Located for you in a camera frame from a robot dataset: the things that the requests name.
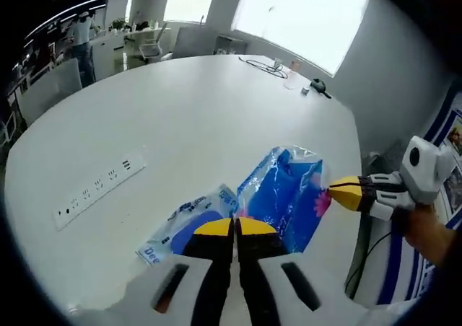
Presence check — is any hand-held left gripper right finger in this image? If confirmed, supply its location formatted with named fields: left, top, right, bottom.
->
left=234, top=216, right=365, bottom=326

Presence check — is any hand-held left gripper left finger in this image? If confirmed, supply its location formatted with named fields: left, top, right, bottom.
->
left=118, top=217, right=235, bottom=326

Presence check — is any light blue tissue pack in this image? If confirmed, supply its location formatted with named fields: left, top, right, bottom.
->
left=136, top=183, right=240, bottom=268

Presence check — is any blue clear plastic bag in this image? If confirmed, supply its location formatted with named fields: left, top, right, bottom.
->
left=236, top=144, right=332, bottom=255

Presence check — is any small black device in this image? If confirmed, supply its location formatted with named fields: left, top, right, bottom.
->
left=310, top=77, right=332, bottom=100

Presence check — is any clear plastic container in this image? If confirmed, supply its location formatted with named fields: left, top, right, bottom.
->
left=283, top=61, right=301, bottom=89

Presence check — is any person's right hand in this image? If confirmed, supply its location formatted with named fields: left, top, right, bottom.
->
left=402, top=202, right=452, bottom=255

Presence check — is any grey chair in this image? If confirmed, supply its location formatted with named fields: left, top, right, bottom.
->
left=43, top=58, right=83, bottom=105
left=16, top=84, right=51, bottom=127
left=173, top=26, right=219, bottom=58
left=362, top=138, right=409, bottom=182

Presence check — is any white table socket strip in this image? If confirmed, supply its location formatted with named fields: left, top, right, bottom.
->
left=52, top=151, right=148, bottom=232

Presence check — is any white office chair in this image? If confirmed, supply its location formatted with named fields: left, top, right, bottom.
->
left=139, top=22, right=170, bottom=61

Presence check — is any white side cabinet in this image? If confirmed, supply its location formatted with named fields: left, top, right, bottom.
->
left=90, top=26, right=167, bottom=71

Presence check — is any blue white wall poster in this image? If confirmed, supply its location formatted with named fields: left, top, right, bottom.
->
left=377, top=91, right=462, bottom=305

